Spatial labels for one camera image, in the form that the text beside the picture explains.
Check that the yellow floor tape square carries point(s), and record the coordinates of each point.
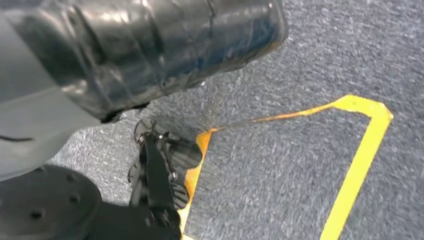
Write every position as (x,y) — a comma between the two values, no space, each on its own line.
(364,159)

